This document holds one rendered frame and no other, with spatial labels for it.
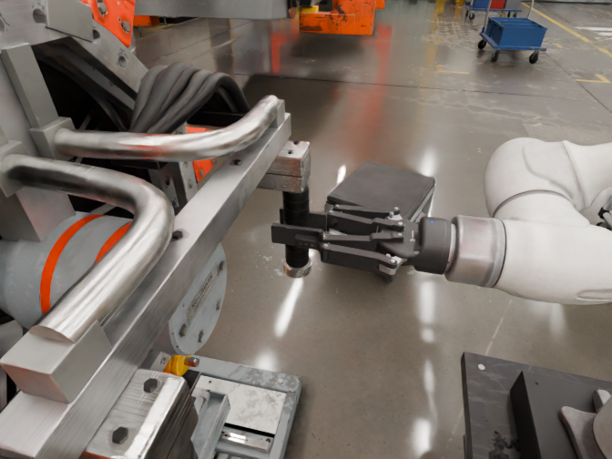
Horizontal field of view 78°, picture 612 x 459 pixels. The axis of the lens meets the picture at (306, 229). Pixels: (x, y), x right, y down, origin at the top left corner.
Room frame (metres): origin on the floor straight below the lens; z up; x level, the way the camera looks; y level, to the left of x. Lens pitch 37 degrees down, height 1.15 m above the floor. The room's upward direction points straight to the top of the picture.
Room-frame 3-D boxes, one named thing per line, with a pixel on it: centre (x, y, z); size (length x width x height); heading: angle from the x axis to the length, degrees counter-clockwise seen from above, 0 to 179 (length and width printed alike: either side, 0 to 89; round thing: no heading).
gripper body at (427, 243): (0.40, -0.14, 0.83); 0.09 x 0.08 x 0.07; 77
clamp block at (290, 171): (0.44, 0.04, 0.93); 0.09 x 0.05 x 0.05; 77
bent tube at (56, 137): (0.39, 0.14, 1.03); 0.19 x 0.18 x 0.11; 77
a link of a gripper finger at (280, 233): (0.41, 0.01, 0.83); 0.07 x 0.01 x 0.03; 78
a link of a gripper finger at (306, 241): (0.39, -0.01, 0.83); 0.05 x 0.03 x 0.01; 78
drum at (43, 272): (0.31, 0.21, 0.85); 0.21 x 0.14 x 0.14; 77
